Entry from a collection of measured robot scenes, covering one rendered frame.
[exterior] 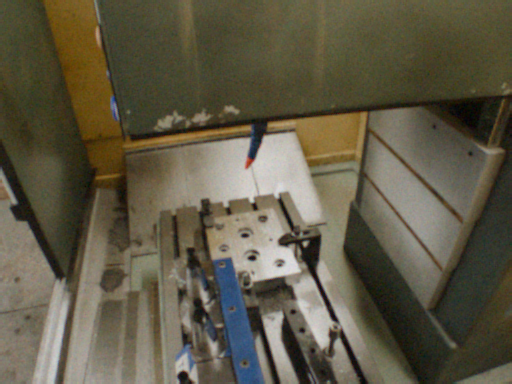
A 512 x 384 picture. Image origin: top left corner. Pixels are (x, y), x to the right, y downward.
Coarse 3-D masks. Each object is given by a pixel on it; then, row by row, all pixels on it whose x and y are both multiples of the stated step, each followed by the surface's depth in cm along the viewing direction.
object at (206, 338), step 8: (208, 320) 54; (192, 328) 55; (200, 328) 53; (208, 328) 54; (192, 336) 56; (200, 336) 54; (208, 336) 55; (216, 336) 56; (200, 344) 55; (208, 344) 55; (216, 344) 56
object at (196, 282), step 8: (200, 264) 63; (192, 272) 62; (200, 272) 63; (192, 280) 63; (200, 280) 63; (192, 288) 64; (200, 288) 64; (208, 288) 65; (192, 296) 65; (200, 296) 65
